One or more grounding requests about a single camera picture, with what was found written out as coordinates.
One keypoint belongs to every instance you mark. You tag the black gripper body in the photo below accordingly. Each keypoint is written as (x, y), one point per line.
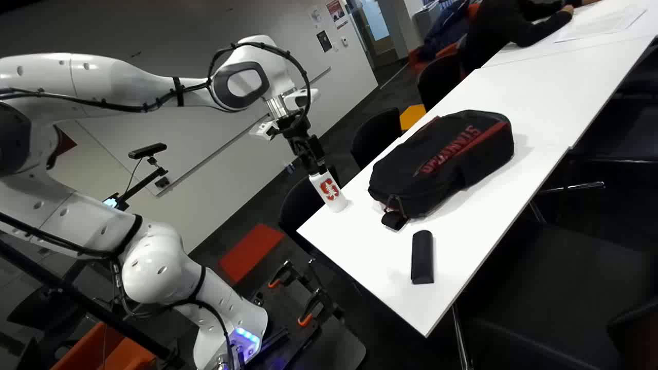
(305, 147)

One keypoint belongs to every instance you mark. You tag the black rectangular object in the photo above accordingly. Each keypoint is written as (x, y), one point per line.
(422, 257)

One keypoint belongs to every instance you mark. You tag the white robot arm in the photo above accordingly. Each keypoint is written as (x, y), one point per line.
(151, 266)

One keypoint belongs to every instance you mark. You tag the black office chair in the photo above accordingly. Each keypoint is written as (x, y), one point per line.
(374, 136)

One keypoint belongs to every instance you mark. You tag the orange seat cushion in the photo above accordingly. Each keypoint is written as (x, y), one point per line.
(250, 251)

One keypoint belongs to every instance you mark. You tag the black backpack with red trim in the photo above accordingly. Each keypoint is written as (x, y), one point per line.
(443, 157)

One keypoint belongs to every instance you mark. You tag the orange clamp on stand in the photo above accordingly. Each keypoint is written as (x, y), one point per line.
(311, 308)

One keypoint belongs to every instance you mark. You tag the person in dark clothes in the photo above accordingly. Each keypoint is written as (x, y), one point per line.
(523, 24)

